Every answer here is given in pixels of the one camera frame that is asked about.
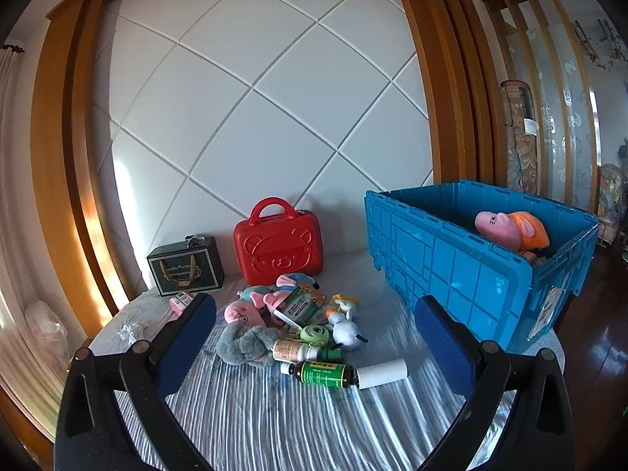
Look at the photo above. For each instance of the black gift box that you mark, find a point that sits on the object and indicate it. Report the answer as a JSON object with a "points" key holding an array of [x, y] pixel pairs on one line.
{"points": [[184, 267]]}

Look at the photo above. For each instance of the pile of bagged clutter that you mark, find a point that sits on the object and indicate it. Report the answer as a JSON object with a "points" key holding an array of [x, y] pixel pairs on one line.
{"points": [[611, 191]]}

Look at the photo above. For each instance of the hanging ceiling decoration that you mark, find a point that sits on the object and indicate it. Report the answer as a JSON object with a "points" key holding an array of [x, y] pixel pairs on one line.
{"points": [[591, 41]]}

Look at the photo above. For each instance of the sheer curtain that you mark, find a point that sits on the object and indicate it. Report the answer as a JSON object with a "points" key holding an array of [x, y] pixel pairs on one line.
{"points": [[14, 206]]}

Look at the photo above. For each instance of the pig plush teal shirt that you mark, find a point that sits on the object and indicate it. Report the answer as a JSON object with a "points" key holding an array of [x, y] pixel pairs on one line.
{"points": [[240, 311]]}

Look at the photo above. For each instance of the blue plastic storage crate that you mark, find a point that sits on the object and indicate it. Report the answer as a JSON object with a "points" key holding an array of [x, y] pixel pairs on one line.
{"points": [[441, 265]]}

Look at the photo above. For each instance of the white snowman plush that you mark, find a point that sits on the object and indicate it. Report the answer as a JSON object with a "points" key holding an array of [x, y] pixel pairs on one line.
{"points": [[346, 333]]}

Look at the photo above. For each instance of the white bottle orange label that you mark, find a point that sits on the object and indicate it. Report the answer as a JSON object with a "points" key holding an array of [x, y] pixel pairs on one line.
{"points": [[292, 351]]}

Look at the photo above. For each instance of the pig plush blue shirt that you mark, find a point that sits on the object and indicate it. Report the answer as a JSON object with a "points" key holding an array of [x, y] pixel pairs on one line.
{"points": [[294, 280]]}

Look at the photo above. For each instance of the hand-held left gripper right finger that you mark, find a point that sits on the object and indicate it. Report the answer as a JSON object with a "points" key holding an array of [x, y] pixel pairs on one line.
{"points": [[441, 338]]}

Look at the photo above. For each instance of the small pink carton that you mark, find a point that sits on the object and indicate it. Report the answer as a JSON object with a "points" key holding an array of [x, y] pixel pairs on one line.
{"points": [[180, 302]]}

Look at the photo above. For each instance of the small green bottle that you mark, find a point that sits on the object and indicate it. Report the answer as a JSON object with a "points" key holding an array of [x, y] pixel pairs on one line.
{"points": [[331, 353]]}

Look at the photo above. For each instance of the red plastic toy case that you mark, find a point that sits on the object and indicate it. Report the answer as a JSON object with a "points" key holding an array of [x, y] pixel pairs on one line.
{"points": [[277, 250]]}

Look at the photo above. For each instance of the white cylinder roll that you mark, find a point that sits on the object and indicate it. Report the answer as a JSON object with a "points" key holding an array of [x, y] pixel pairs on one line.
{"points": [[382, 374]]}

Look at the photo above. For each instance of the green one-eyed plush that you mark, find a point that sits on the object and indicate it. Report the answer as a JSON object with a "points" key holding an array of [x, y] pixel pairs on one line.
{"points": [[316, 334]]}

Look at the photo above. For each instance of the wooden wall frame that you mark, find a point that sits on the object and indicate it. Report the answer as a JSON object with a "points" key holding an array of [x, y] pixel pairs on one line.
{"points": [[59, 157]]}

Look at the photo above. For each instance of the dark bottle green label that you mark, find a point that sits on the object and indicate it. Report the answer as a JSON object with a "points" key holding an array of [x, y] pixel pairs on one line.
{"points": [[319, 373]]}

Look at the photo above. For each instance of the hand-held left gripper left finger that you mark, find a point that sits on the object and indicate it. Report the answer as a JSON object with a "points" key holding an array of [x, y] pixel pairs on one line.
{"points": [[189, 338]]}

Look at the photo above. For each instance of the grey plush toy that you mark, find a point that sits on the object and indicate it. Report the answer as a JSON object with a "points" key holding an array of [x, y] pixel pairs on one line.
{"points": [[245, 346]]}

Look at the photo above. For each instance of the yellow white plush toy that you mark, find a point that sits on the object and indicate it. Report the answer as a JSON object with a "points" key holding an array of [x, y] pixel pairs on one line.
{"points": [[343, 301]]}

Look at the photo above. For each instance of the wooden partition screen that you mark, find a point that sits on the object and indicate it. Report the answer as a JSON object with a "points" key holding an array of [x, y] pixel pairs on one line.
{"points": [[554, 108]]}

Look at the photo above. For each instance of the green medicine box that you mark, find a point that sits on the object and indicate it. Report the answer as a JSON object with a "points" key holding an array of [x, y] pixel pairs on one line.
{"points": [[297, 306]]}

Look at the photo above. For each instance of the pig plush orange dress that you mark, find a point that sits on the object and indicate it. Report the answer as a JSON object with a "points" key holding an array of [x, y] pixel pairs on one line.
{"points": [[495, 228]]}

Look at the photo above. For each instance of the rolled patterned carpet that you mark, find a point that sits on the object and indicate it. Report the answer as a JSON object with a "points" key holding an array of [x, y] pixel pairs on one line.
{"points": [[520, 157]]}

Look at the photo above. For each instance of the striped cloth covered desktop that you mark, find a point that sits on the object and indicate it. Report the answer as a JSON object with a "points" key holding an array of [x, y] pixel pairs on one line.
{"points": [[274, 427]]}

